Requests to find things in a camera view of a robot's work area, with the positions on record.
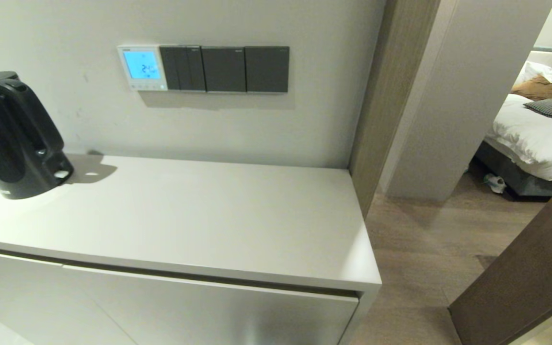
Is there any white wall thermostat panel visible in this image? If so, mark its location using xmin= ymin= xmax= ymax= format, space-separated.
xmin=117 ymin=45 xmax=168 ymax=92

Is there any white sideboard cabinet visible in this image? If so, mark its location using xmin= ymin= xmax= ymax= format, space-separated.
xmin=0 ymin=152 xmax=383 ymax=345

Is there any white cabinet door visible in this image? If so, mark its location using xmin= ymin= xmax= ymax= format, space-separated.
xmin=0 ymin=247 xmax=138 ymax=345
xmin=62 ymin=265 xmax=360 ymax=345

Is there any white slipper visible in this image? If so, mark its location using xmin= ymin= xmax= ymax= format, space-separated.
xmin=483 ymin=173 xmax=507 ymax=194

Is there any grey bed base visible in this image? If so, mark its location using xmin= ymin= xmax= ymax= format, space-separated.
xmin=475 ymin=140 xmax=552 ymax=197

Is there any white bed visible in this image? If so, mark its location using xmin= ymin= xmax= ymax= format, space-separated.
xmin=484 ymin=92 xmax=552 ymax=183

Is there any black electric kettle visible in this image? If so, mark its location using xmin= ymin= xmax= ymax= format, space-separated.
xmin=0 ymin=71 xmax=74 ymax=200

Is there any brown wooden door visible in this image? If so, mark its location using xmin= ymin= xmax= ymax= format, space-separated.
xmin=448 ymin=165 xmax=552 ymax=345

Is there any brown cushion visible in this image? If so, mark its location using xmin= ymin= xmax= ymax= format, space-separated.
xmin=512 ymin=74 xmax=552 ymax=102

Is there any small white pillow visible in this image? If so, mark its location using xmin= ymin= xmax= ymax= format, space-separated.
xmin=516 ymin=61 xmax=552 ymax=86

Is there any dark grey single wall switch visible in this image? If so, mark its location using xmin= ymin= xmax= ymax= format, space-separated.
xmin=244 ymin=46 xmax=290 ymax=93
xmin=201 ymin=46 xmax=247 ymax=93

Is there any dark grey multi-rocker wall switch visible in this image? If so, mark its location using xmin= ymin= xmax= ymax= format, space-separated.
xmin=160 ymin=46 xmax=207 ymax=92

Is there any light wooden door frame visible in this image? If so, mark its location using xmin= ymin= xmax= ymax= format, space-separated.
xmin=348 ymin=0 xmax=441 ymax=219

